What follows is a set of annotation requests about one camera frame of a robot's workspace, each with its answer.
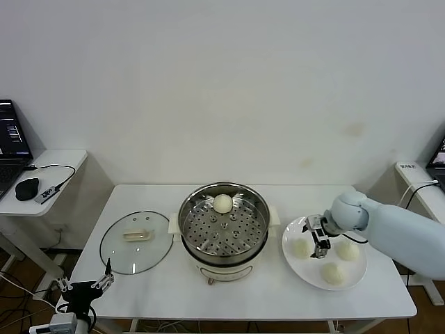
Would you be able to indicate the white round plate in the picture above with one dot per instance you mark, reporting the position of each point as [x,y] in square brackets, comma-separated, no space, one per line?
[306,275]

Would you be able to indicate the black computer mouse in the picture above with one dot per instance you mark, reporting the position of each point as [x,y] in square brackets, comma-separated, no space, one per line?
[27,189]

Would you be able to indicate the round glass pot lid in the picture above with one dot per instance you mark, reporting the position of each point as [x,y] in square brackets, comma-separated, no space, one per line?
[146,250]

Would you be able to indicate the silver portable drive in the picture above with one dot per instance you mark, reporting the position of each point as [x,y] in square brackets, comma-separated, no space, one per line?
[46,195]

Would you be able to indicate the white steamed baozi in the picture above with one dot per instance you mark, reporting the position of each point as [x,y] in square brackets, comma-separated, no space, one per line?
[222,203]
[348,251]
[301,248]
[334,274]

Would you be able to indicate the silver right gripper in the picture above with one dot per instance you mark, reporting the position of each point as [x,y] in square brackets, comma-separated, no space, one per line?
[320,228]

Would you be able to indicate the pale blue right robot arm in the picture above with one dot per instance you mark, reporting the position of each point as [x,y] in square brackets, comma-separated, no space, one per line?
[393,229]

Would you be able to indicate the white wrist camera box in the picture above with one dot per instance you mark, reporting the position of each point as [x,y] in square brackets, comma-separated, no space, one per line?
[62,321]

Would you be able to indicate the black laptop with dark screen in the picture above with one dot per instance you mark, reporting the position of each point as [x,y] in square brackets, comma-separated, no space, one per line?
[12,139]

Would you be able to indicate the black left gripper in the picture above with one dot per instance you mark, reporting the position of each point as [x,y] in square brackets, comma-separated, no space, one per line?
[81,294]

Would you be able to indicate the white side table with mouse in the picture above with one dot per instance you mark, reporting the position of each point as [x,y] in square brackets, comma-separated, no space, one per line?
[59,160]

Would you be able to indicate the cream electric cooking pot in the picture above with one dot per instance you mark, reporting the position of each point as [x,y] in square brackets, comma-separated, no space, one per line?
[222,269]

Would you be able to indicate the stainless steel steamer basket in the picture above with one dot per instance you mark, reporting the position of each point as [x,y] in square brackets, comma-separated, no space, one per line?
[222,229]

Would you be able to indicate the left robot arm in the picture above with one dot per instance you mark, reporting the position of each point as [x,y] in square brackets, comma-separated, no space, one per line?
[83,323]

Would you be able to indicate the printed white label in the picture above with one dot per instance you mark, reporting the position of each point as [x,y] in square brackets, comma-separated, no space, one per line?
[408,166]

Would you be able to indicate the white wall socket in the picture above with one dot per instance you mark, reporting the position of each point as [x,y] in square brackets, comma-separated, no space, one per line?
[60,229]

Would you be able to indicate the white side table with label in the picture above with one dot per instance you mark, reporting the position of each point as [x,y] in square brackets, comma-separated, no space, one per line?
[406,174]

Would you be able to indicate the dark laptop with video window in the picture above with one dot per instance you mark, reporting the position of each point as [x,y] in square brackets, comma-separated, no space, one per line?
[438,163]

